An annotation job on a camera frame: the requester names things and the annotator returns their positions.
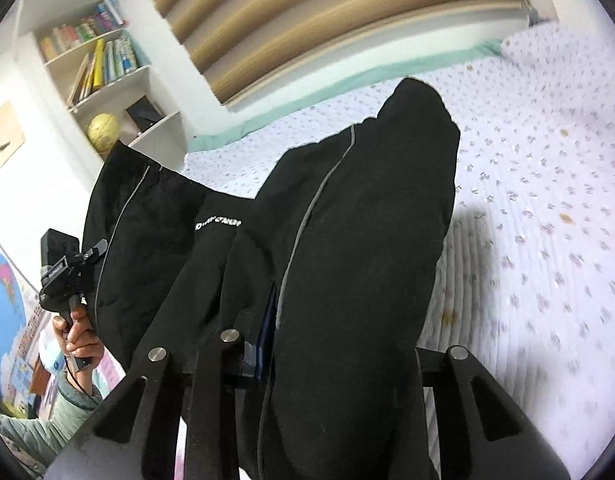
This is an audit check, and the person's left hand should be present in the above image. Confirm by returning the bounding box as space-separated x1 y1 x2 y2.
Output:
52 305 105 377

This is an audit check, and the black hooded jacket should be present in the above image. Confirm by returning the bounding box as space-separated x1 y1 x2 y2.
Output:
82 76 461 480

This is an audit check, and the black box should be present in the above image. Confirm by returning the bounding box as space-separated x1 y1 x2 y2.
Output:
124 97 164 134

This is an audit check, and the row of colourful books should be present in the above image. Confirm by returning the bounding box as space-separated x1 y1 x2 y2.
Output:
68 36 139 107
38 0 126 61

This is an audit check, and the world map wall poster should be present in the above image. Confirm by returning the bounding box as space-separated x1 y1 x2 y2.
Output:
0 242 29 403

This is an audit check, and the yellow globe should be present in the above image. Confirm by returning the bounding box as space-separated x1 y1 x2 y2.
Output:
86 112 121 154

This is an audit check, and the green bed sheet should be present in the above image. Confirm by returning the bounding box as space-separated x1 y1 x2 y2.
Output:
188 39 504 153

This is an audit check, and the black cable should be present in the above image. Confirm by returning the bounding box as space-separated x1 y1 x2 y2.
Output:
62 344 104 408

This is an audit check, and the white bookshelf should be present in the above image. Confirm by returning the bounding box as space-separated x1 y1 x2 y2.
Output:
15 0 189 173

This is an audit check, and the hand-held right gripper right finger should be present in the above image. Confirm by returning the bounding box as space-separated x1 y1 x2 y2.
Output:
415 345 571 480

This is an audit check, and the beige wall picture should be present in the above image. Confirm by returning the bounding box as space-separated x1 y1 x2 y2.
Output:
0 101 26 182

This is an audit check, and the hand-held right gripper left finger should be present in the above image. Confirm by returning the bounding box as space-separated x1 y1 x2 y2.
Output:
45 284 278 480

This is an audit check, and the floral white bed quilt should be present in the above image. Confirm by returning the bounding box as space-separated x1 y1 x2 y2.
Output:
180 20 615 480

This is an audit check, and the beige ribbed headboard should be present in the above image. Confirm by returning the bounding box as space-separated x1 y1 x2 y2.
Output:
125 0 531 107

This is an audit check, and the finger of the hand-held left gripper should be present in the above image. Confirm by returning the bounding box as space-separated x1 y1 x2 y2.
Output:
72 239 109 267

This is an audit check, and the person's left forearm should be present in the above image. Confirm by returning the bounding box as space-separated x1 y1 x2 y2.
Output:
0 366 106 480

